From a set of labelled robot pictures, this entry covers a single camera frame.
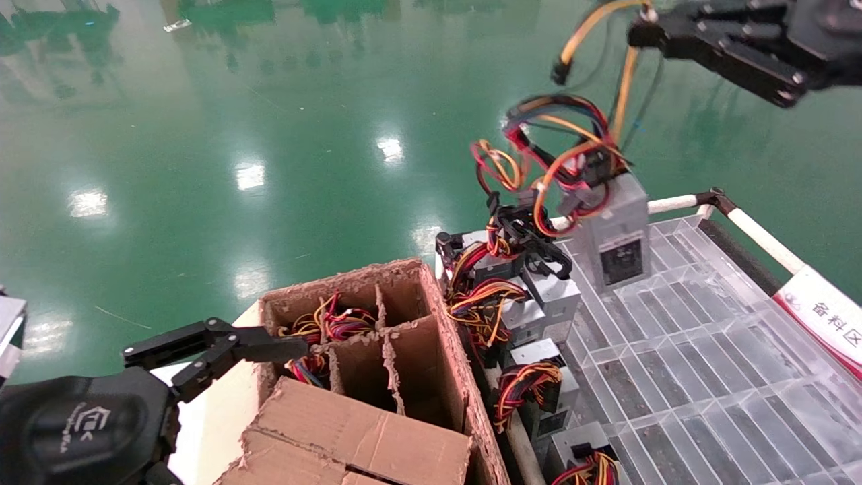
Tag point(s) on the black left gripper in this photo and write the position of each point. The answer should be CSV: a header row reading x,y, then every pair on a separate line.
x,y
81,431

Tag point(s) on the clear plastic compartment tray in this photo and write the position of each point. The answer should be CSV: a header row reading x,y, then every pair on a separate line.
x,y
707,377

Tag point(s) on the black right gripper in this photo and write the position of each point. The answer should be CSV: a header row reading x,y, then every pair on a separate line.
x,y
828,40

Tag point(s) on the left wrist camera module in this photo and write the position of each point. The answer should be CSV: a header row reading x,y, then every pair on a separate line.
x,y
10,337

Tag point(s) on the white red label sign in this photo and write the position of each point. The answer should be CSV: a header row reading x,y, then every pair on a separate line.
x,y
825,316

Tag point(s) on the worn cardboard divider box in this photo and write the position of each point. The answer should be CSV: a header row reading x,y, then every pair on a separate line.
x,y
350,431

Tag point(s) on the white tube rack frame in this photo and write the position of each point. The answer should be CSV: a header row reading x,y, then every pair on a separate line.
x,y
667,202

